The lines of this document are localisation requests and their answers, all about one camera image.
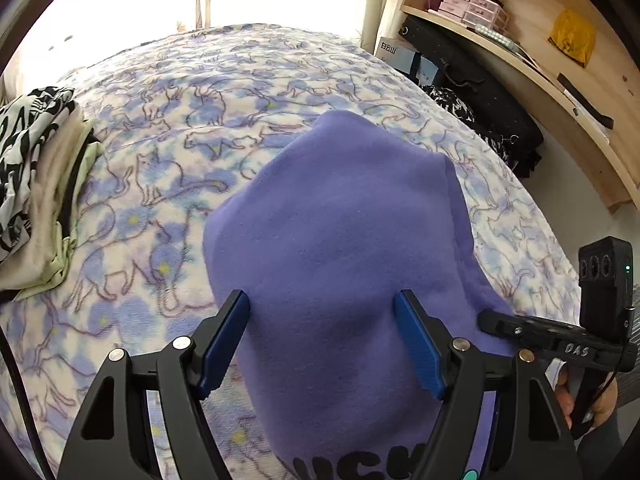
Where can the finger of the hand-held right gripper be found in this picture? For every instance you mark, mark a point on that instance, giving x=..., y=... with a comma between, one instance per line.
x=510, y=327

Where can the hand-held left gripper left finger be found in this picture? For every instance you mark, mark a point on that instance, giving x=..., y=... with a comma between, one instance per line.
x=225, y=345

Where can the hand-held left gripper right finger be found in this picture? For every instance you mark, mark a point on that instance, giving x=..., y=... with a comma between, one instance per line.
x=420, y=345

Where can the purple zip hoodie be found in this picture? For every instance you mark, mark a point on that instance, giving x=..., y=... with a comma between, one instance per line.
x=340, y=220

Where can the person's right hand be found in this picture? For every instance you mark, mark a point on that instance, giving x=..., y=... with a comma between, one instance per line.
x=606, y=395

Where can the folded light green garment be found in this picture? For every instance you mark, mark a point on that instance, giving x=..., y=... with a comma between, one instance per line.
x=85, y=180

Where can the folded black garment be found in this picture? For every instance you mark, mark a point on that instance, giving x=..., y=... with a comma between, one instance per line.
x=75, y=180

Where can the black white speckled cloth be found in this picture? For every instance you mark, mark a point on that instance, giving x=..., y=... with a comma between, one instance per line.
x=450, y=102

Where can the black bag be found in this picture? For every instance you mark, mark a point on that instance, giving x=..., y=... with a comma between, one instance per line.
x=480, y=85

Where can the yellow cloth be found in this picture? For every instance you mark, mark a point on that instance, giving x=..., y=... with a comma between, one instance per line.
x=572, y=37

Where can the folded cream garment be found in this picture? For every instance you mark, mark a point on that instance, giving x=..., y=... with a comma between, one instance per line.
x=55, y=160

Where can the cat print bed blanket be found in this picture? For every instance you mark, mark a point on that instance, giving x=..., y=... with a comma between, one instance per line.
x=225, y=85

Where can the blister pill pack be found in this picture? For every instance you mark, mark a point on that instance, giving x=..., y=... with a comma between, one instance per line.
x=495, y=37

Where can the grey cardboard box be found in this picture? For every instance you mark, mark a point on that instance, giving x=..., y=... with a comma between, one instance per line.
x=400, y=57

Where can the pink drawer organizer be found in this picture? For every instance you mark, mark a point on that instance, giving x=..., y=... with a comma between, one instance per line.
x=470, y=5

